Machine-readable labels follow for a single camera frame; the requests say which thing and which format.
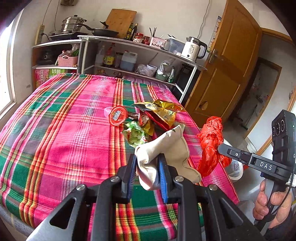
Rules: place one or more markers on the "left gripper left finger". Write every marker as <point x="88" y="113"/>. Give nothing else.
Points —
<point x="128" y="179"/>

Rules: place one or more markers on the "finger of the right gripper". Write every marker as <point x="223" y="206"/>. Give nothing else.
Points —
<point x="236" y="154"/>

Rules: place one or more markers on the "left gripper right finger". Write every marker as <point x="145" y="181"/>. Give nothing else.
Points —
<point x="164" y="178"/>

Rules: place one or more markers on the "red plastic bag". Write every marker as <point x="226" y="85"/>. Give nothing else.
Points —
<point x="210" y="138"/>

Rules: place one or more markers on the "red snack wrapper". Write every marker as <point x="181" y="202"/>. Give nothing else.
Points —
<point x="148" y="115"/>

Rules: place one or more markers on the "green snack wrapper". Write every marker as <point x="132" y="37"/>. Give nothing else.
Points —
<point x="134" y="134"/>

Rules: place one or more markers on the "yellow gold snack bag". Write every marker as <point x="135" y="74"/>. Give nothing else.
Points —
<point x="166" y="110"/>

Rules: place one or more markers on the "clear cup red lid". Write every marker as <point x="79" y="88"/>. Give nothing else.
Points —
<point x="116" y="115"/>

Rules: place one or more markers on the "white trash bin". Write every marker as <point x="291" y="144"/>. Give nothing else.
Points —
<point x="234" y="170"/>

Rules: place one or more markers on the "white kitchen shelf unit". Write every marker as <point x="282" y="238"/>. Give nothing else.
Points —
<point x="88" y="47"/>

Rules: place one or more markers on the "wooden door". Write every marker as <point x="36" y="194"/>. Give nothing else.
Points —
<point x="228" y="67"/>

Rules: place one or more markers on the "white oil jug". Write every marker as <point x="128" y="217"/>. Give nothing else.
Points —
<point x="128" y="61"/>

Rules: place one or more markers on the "white electric kettle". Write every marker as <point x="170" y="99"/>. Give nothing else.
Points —
<point x="194" y="49"/>

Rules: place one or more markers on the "soy sauce bottle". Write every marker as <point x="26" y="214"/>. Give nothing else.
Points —
<point x="109" y="56"/>

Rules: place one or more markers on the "clear plastic container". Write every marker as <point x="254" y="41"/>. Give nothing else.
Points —
<point x="174" y="46"/>

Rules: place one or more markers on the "pink utensil holder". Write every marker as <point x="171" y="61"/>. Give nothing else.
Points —
<point x="157" y="42"/>

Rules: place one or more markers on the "pink woven basket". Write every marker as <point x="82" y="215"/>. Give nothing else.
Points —
<point x="67" y="61"/>

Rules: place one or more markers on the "black frying pan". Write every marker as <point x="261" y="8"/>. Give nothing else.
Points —
<point x="100" y="32"/>

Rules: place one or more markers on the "wooden cutting board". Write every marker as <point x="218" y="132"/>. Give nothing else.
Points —
<point x="119" y="20"/>

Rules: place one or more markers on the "black induction cooker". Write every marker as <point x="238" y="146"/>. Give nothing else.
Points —
<point x="67" y="36"/>

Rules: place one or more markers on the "stainless steel steamer pot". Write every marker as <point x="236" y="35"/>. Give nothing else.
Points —
<point x="72" y="24"/>

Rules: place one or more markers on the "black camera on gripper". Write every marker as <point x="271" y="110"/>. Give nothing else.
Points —
<point x="283" y="137"/>

